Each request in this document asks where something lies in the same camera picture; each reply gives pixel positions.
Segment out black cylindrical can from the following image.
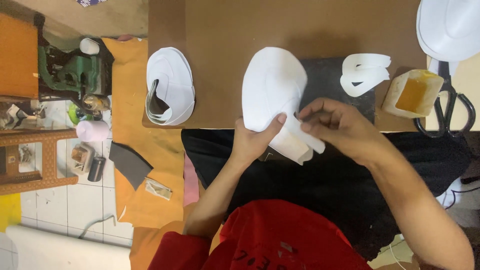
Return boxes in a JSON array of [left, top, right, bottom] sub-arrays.
[[87, 156, 107, 183]]

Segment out white thread cone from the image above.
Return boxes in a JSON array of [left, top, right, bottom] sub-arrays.
[[79, 37, 101, 56]]

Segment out person's right hand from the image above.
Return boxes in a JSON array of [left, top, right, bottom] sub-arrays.
[[298, 98, 384, 166]]

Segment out orange leather sheet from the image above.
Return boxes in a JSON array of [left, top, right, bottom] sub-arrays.
[[100, 37, 186, 230]]

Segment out red shirt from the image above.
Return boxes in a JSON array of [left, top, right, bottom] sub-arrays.
[[148, 199, 373, 270]]

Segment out pile of large white panels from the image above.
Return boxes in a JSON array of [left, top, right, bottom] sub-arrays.
[[416, 0, 480, 63]]

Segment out white curved strip cutouts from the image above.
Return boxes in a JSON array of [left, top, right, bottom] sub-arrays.
[[340, 53, 392, 98]]

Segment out brown work board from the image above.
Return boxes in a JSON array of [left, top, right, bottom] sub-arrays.
[[142, 0, 428, 133]]

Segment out grey fabric piece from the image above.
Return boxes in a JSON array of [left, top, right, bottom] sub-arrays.
[[108, 141, 154, 191]]

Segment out white shoe piece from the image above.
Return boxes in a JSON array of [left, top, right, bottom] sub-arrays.
[[241, 46, 326, 166]]

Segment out small box of oddments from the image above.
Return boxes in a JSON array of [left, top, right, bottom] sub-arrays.
[[70, 143, 95, 176]]

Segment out black scissors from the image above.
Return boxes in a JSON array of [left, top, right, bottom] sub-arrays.
[[413, 61, 476, 139]]

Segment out small crumpled clear packet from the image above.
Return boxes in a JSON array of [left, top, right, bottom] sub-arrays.
[[145, 178, 173, 201]]

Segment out white material roll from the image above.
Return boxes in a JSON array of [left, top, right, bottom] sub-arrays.
[[4, 224, 132, 270]]

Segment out amber glass jar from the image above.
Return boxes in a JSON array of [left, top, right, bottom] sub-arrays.
[[82, 94, 112, 112]]

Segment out brown plastic stool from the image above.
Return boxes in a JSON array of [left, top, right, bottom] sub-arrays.
[[0, 127, 80, 196]]

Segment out white tub of yellow glue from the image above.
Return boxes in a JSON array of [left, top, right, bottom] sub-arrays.
[[381, 69, 445, 119]]

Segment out stack of white cut sheets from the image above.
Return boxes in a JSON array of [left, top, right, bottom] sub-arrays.
[[145, 46, 196, 127]]

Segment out white cable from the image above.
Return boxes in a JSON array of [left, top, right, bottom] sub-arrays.
[[77, 213, 116, 241]]

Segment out orange wooden table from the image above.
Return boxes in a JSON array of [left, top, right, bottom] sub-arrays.
[[0, 12, 40, 100]]

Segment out pink thread spool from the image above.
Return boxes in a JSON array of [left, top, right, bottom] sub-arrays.
[[76, 119, 110, 143]]

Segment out pink material strip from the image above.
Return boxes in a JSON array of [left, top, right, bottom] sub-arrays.
[[182, 151, 200, 207]]

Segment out person's left hand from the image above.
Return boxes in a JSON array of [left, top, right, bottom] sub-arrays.
[[231, 112, 288, 166]]

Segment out black stone slab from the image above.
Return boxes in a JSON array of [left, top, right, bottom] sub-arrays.
[[299, 56, 376, 125]]

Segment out green round container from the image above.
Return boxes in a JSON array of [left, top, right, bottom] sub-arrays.
[[68, 103, 94, 126]]

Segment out green metal machine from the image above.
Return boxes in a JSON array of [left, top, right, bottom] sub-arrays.
[[37, 35, 115, 110]]

